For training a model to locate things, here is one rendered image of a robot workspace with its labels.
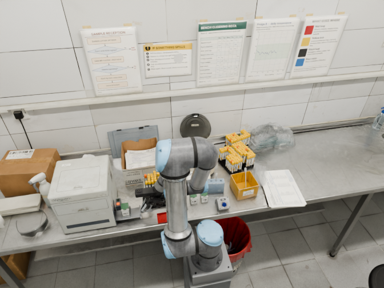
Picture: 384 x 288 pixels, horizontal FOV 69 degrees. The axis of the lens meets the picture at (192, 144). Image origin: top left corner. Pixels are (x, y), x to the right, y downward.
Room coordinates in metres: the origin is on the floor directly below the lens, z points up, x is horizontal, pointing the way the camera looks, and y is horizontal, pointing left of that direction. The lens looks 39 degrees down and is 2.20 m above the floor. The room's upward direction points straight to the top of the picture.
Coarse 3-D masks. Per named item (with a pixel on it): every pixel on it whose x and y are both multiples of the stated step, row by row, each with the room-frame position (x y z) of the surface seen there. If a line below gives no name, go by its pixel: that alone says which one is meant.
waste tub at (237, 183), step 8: (232, 176) 1.23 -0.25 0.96; (240, 176) 1.24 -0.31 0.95; (248, 176) 1.26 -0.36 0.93; (232, 184) 1.19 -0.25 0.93; (240, 184) 1.23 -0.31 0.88; (248, 184) 1.23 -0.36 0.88; (256, 184) 1.17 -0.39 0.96; (240, 192) 1.11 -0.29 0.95; (248, 192) 1.12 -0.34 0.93; (256, 192) 1.14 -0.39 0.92
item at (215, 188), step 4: (208, 180) 1.18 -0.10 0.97; (212, 180) 1.18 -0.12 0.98; (220, 180) 1.18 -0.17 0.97; (208, 184) 1.15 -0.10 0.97; (212, 184) 1.15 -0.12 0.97; (216, 184) 1.15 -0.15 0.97; (220, 184) 1.16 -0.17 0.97; (224, 184) 1.16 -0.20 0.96; (212, 188) 1.15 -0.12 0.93; (216, 188) 1.16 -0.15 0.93; (220, 188) 1.16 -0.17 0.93; (208, 192) 1.15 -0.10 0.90; (212, 192) 1.15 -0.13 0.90; (216, 192) 1.16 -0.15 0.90; (220, 192) 1.16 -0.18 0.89; (208, 196) 1.14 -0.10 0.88
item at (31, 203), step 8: (0, 200) 1.07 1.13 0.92; (8, 200) 1.07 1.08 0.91; (16, 200) 1.07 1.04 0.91; (24, 200) 1.08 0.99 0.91; (32, 200) 1.08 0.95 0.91; (40, 200) 1.09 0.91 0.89; (0, 208) 1.02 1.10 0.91; (8, 208) 1.01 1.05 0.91; (16, 208) 1.01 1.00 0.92; (24, 208) 1.02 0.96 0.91; (32, 208) 1.02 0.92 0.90
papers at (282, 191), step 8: (272, 176) 1.30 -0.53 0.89; (280, 176) 1.30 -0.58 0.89; (288, 176) 1.30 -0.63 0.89; (272, 184) 1.23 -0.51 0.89; (280, 184) 1.23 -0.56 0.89; (288, 184) 1.23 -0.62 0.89; (296, 184) 1.23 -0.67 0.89; (272, 192) 1.16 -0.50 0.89; (280, 192) 1.16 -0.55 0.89; (288, 192) 1.16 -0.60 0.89; (296, 192) 1.16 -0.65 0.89; (272, 200) 1.10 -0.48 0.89; (280, 200) 1.10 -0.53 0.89; (288, 200) 1.10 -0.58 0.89; (296, 200) 1.10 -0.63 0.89; (304, 200) 1.10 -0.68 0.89; (272, 208) 1.05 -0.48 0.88
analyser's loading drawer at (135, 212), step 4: (132, 208) 1.02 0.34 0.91; (136, 208) 1.02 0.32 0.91; (140, 208) 1.00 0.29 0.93; (116, 212) 0.99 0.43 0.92; (120, 212) 0.99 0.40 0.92; (132, 212) 0.99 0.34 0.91; (136, 212) 0.99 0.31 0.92; (140, 212) 0.97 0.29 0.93; (116, 216) 0.96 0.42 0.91; (120, 216) 0.96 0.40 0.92; (128, 216) 0.95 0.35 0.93; (132, 216) 0.96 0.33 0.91; (136, 216) 0.96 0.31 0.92; (140, 216) 0.96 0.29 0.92; (116, 220) 0.93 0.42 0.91; (120, 220) 0.94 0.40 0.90
